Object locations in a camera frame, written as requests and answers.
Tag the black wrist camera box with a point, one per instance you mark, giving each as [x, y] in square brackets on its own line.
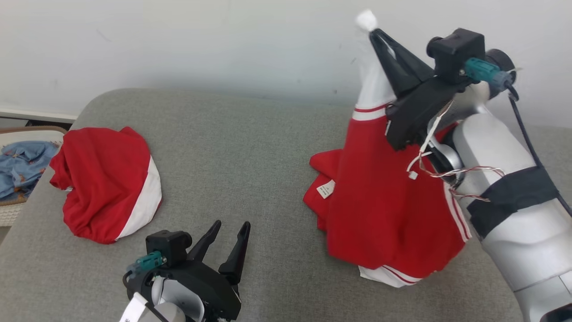
[167, 243]
[456, 51]

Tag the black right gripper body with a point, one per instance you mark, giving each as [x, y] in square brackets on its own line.
[415, 112]

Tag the blue patterned garment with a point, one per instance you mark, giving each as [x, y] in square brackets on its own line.
[22, 167]

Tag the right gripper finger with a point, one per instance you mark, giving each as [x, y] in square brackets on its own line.
[385, 60]
[411, 71]

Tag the red Bulls 23 jersey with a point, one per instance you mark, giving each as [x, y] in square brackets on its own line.
[380, 201]

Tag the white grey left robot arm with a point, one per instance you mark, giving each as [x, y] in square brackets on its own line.
[174, 297]

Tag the white woven laundry basket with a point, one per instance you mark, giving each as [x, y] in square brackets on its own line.
[9, 214]

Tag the teal camera connector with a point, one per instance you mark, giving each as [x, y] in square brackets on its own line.
[480, 69]
[149, 261]

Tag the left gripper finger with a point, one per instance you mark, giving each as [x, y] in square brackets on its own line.
[237, 259]
[203, 243]

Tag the teal left camera connector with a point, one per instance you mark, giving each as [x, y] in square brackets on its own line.
[149, 261]

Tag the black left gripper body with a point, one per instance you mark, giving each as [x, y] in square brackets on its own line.
[216, 290]

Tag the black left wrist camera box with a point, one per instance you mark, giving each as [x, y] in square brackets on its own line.
[167, 243]

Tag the red shorts with white band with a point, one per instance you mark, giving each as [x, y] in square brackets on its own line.
[98, 179]

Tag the teal right camera connector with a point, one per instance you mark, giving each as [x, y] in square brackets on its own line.
[480, 69]

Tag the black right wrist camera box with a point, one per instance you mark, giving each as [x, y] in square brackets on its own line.
[456, 51]

